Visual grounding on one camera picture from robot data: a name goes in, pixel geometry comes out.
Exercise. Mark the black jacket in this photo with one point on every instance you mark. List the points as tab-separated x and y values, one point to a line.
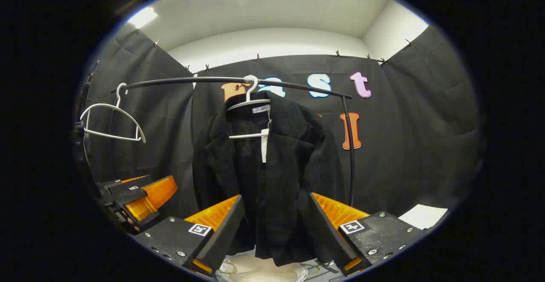
289	167

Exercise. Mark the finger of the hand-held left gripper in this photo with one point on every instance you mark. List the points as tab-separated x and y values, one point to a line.
127	183
130	196

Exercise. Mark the black backdrop cloth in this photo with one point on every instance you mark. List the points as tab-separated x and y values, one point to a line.
404	145

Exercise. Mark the white plastic clothes hanger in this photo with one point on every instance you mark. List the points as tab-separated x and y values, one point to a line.
249	136
110	136

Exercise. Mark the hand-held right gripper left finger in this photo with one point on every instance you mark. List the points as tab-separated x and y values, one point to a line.
221	235

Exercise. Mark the small ceiling light panel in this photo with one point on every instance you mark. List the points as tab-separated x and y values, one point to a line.
142	17

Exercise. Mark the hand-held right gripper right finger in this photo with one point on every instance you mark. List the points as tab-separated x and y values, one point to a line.
330	235

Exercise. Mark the row of backdrop clips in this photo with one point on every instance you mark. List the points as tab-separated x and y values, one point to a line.
257	56

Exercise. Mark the black metal clothes rack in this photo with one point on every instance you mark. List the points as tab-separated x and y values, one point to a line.
191	80

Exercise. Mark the white paper sheet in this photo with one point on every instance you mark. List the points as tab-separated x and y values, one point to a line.
423	216

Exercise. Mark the white hang tag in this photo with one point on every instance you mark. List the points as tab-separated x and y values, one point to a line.
264	148

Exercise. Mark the white laundry hamper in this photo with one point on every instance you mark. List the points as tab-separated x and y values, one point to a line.
255	271

